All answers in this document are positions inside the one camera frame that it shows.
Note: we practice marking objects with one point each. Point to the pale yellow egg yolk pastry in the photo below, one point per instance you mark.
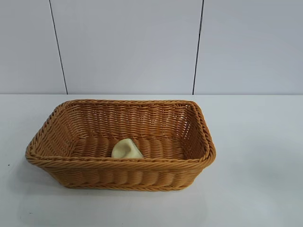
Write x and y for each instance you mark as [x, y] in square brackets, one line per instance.
[125, 150]

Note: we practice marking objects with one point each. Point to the brown woven wicker basket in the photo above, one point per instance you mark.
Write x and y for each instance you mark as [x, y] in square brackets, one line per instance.
[123, 170]

